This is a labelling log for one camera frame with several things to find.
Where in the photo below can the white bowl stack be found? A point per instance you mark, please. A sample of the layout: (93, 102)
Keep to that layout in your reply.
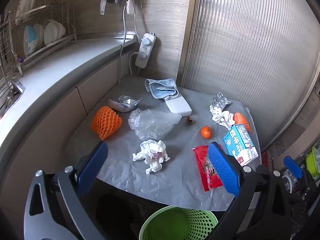
(48, 32)

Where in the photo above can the white plate upper rack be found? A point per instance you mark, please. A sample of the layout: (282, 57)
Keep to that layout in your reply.
(23, 10)

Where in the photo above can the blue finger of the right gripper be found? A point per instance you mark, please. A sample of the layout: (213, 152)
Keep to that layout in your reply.
(293, 167)

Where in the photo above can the translucent ribbed sliding door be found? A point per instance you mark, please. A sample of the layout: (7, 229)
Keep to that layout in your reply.
(263, 53)

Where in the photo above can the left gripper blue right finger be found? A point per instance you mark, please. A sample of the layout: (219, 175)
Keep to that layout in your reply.
(224, 168)

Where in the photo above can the lime green plastic tub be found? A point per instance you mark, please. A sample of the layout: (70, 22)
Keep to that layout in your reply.
(312, 162)

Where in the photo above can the white power strip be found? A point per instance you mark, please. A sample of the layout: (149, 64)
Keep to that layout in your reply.
(146, 46)

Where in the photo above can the large orange foam fruit net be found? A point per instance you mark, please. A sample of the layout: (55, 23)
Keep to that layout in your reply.
(106, 122)

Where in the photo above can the silver white wrapper packet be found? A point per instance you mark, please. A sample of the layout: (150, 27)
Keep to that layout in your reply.
(123, 104)

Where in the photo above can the red snack packet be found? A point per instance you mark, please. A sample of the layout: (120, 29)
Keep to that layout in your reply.
(208, 175)

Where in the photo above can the small orange foam fruit net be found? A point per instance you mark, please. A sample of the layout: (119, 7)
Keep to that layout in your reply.
(239, 119)

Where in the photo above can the white tissue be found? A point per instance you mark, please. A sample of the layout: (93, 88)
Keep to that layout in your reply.
(154, 154)
(222, 118)

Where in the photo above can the blue white milk carton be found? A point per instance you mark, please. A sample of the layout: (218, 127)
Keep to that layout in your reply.
(239, 145)

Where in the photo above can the grey absorbent table mat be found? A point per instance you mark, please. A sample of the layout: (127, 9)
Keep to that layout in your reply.
(178, 183)

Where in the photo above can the aluminium foil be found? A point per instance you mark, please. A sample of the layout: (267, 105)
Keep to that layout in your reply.
(220, 101)

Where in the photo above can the brown nut shell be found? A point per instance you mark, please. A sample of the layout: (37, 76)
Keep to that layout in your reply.
(189, 120)

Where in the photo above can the blue cartoon plate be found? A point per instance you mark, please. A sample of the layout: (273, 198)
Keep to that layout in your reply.
(29, 40)

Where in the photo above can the white foam block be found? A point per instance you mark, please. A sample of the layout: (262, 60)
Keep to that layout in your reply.
(179, 105)

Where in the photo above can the green perforated trash basket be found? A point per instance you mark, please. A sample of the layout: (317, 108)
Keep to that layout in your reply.
(178, 223)

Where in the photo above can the white ring lid jar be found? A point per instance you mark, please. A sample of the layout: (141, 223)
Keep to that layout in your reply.
(288, 183)

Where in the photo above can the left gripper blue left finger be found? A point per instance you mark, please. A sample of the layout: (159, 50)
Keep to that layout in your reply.
(89, 167)

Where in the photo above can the clear plastic bag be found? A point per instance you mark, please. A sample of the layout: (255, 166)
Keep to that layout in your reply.
(152, 124)

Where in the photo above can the metal dish rack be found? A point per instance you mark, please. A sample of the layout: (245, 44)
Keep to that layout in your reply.
(13, 59)

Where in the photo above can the orange mandarin peel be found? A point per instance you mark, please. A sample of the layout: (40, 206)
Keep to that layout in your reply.
(206, 132)

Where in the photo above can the blue grey cloth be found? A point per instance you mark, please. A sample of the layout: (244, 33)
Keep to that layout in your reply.
(162, 89)

